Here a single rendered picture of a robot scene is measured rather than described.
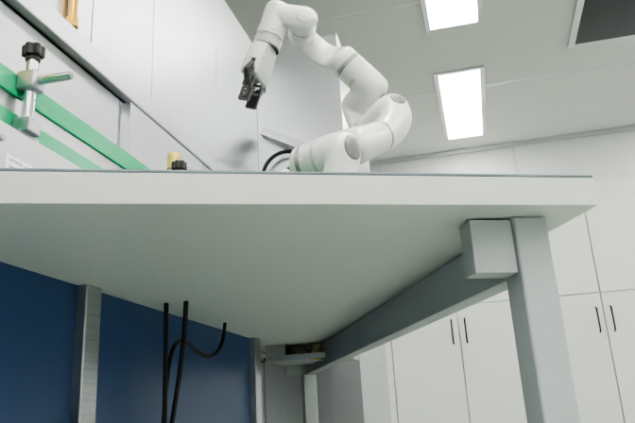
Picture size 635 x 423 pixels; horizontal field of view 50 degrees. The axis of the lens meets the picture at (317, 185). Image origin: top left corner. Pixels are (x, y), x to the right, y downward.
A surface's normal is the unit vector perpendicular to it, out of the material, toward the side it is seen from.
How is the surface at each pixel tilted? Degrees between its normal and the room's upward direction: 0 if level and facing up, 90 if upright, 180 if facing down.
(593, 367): 90
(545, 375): 90
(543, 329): 90
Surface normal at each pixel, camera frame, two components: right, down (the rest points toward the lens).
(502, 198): 0.18, -0.33
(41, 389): 0.97, -0.13
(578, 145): -0.24, -0.31
